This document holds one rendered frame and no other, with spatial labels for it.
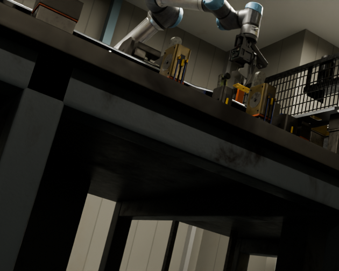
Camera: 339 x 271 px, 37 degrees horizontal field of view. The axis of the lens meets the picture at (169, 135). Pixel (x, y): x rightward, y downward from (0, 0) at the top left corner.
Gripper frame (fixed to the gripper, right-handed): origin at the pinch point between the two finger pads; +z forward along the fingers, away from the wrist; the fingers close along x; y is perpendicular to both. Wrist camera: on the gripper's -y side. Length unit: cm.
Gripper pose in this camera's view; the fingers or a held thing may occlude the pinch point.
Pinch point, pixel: (244, 84)
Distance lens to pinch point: 203.7
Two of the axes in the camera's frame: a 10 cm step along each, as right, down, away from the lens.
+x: 5.1, -1.3, -8.5
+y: -8.4, -3.2, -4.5
